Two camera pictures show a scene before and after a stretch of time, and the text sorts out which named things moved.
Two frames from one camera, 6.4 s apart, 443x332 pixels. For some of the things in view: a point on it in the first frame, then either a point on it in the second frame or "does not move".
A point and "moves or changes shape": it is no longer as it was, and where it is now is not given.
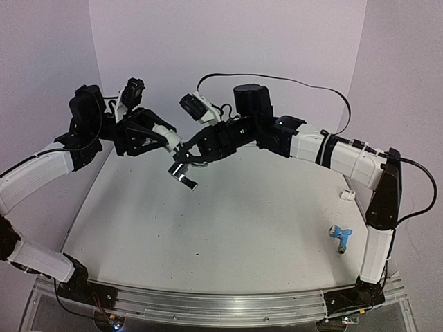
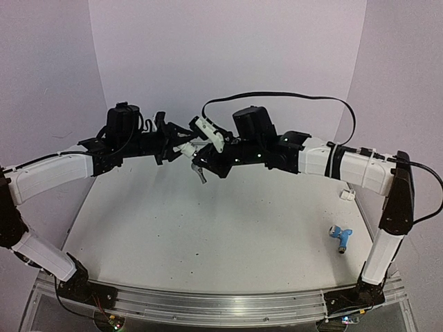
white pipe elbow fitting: [173, 139] moves or changes shape
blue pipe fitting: [336, 231] does not move
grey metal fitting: [178, 172] → [199, 170]
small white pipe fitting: [349, 194] does not move
